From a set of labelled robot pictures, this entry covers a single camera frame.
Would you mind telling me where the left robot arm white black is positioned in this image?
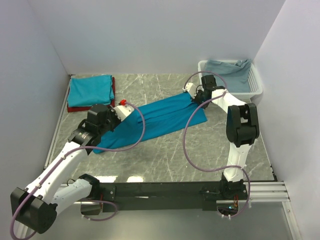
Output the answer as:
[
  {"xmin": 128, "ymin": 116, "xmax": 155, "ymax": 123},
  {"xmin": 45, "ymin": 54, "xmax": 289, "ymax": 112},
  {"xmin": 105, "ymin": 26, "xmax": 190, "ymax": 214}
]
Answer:
[{"xmin": 10, "ymin": 104, "xmax": 133, "ymax": 234}]

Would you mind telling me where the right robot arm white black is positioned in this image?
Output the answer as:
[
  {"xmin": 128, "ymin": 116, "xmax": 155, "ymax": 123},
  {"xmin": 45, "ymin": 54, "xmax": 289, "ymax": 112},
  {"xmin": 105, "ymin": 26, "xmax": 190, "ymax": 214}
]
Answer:
[{"xmin": 182, "ymin": 74, "xmax": 260, "ymax": 200}]

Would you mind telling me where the grey blue t shirt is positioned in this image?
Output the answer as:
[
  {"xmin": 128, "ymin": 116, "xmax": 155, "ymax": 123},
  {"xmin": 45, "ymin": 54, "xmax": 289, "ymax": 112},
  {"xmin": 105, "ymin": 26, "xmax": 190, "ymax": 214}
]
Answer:
[{"xmin": 204, "ymin": 59, "xmax": 252, "ymax": 93}]

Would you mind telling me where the folded light teal t shirt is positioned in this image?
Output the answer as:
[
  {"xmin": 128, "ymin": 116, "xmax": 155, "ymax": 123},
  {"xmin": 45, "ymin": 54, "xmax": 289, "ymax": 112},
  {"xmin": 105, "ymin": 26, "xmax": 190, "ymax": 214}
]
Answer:
[{"xmin": 67, "ymin": 74, "xmax": 115, "ymax": 107}]

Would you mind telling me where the folded red t shirt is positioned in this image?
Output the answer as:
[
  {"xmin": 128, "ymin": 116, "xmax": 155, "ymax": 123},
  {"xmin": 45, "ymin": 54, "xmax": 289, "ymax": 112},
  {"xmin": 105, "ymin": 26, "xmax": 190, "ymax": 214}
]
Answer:
[{"xmin": 66, "ymin": 76, "xmax": 116, "ymax": 114}]

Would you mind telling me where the white plastic basket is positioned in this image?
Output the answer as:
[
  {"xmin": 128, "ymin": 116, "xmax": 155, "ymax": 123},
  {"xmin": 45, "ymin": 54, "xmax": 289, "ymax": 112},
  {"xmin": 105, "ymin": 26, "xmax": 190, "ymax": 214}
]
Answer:
[{"xmin": 198, "ymin": 60, "xmax": 263, "ymax": 100}]

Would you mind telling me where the black base beam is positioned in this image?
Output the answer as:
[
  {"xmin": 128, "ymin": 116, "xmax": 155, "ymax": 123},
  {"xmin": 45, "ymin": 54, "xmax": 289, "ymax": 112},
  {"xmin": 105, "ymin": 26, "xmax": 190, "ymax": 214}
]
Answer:
[{"xmin": 81, "ymin": 180, "xmax": 249, "ymax": 211}]

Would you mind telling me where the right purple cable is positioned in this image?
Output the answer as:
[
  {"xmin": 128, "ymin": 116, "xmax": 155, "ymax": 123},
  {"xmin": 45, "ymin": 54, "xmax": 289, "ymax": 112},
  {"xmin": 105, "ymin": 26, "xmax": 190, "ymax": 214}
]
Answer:
[{"xmin": 182, "ymin": 71, "xmax": 251, "ymax": 219}]

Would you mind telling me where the purple cable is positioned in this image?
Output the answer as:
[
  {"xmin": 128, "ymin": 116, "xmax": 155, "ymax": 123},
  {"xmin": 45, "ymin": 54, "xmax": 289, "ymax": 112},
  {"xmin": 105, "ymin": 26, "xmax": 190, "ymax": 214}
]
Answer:
[
  {"xmin": 182, "ymin": 71, "xmax": 251, "ymax": 219},
  {"xmin": 9, "ymin": 101, "xmax": 147, "ymax": 240}
]

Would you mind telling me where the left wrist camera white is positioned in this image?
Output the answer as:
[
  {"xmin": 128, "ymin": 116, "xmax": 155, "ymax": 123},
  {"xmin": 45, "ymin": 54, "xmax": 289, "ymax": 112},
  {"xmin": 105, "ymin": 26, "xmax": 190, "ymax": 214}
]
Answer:
[{"xmin": 113, "ymin": 99, "xmax": 135, "ymax": 122}]

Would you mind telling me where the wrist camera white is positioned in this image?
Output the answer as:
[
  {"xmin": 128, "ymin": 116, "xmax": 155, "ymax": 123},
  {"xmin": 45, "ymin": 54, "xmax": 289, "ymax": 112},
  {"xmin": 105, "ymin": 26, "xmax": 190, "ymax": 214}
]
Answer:
[
  {"xmin": 113, "ymin": 99, "xmax": 135, "ymax": 122},
  {"xmin": 182, "ymin": 82, "xmax": 197, "ymax": 99}
]

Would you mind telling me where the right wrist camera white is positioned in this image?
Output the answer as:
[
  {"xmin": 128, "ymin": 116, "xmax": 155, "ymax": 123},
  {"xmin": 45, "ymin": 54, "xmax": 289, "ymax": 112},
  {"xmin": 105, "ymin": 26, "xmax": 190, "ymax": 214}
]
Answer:
[{"xmin": 182, "ymin": 82, "xmax": 197, "ymax": 99}]

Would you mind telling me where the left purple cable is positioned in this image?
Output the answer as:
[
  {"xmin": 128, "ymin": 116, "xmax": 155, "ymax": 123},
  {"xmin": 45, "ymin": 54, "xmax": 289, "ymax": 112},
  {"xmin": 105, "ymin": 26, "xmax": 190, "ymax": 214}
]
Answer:
[{"xmin": 9, "ymin": 101, "xmax": 147, "ymax": 240}]

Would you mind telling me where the aluminium rail frame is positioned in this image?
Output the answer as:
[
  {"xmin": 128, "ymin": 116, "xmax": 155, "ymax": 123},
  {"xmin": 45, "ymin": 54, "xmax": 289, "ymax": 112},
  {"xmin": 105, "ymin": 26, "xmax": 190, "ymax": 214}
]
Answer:
[{"xmin": 14, "ymin": 74, "xmax": 301, "ymax": 240}]

